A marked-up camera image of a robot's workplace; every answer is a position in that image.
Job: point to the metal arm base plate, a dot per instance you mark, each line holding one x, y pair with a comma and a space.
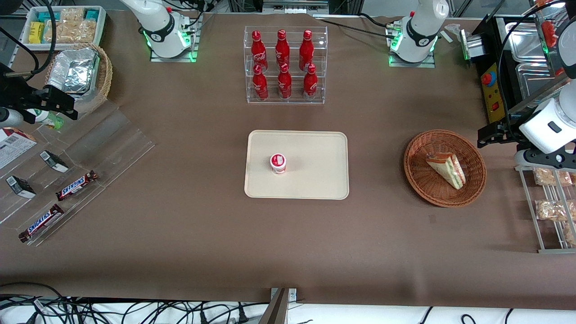
429, 60
191, 51

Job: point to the red skewered food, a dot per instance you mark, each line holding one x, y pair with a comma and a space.
549, 33

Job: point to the red emergency stop button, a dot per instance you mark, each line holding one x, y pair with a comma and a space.
487, 78

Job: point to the clear acrylic bottle rack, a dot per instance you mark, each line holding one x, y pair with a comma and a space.
320, 94

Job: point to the light tan wicker basket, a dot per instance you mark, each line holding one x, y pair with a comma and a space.
105, 76

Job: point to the silver foil container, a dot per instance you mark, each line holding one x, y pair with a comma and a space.
74, 69

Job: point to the steel warmer pan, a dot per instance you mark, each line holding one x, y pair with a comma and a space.
533, 78
524, 42

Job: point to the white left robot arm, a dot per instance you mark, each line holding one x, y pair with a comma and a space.
418, 31

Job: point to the triangular sandwich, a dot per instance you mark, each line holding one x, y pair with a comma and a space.
447, 168

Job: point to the teal snack pack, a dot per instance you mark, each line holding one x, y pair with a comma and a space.
92, 15
45, 16

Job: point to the red white printed carton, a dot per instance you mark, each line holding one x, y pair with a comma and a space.
13, 146

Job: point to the brown snickers bar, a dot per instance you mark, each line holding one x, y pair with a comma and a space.
41, 223
76, 185

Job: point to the aluminium profile with bracket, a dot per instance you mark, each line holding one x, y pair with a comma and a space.
278, 310

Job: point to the white plastic snack bin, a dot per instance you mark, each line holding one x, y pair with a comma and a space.
102, 27

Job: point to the red cola bottle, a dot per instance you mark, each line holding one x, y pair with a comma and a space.
310, 84
258, 51
306, 49
260, 85
282, 47
284, 83

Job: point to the brown table cover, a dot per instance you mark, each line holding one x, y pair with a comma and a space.
180, 252

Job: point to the red white yogurt cup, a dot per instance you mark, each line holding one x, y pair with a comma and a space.
278, 163

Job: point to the beige plastic tray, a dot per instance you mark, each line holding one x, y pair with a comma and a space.
315, 171

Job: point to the clear bag of crackers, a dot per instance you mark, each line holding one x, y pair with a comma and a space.
72, 31

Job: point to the black food warmer cabinet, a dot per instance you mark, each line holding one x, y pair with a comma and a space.
497, 42

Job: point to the yellow snack pack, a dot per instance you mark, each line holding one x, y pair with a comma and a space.
36, 32

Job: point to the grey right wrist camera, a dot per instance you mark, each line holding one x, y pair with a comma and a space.
9, 118

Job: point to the green white small bottle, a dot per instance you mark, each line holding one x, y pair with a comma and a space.
48, 119

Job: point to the crumpled clear plastic wrap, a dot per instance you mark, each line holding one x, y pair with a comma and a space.
452, 31

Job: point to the small black white box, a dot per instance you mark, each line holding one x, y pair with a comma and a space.
20, 186
55, 162

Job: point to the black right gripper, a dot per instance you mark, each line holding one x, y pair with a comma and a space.
13, 95

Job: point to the clear bag fried snack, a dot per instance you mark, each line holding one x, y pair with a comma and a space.
551, 176
551, 210
570, 234

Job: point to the clear acrylic stepped display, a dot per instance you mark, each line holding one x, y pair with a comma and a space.
112, 144

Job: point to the aluminium frame rail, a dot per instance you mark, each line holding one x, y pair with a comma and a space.
294, 5

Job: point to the silver metal block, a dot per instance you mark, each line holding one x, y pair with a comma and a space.
472, 45

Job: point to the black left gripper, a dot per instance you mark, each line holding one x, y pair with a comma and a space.
510, 128

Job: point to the brown round wicker basket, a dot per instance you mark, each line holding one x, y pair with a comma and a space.
420, 180

